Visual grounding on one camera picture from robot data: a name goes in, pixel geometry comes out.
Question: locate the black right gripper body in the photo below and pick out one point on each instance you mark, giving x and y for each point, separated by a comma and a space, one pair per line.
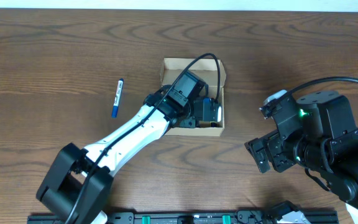
266, 152

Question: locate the yellow highlighter pen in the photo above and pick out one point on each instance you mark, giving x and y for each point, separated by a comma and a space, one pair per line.
213, 124

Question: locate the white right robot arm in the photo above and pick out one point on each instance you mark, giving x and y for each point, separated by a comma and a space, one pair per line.
341, 179

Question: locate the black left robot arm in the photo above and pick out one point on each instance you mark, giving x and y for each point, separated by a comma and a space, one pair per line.
78, 182

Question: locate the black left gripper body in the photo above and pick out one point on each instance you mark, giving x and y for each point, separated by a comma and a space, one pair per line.
202, 110

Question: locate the brown cardboard box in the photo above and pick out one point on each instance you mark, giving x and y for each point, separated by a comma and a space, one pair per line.
207, 70

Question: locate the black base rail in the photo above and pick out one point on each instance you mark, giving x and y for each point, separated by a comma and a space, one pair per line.
285, 212

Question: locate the blue whiteboard marker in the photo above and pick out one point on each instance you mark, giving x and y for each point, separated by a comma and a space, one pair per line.
117, 98

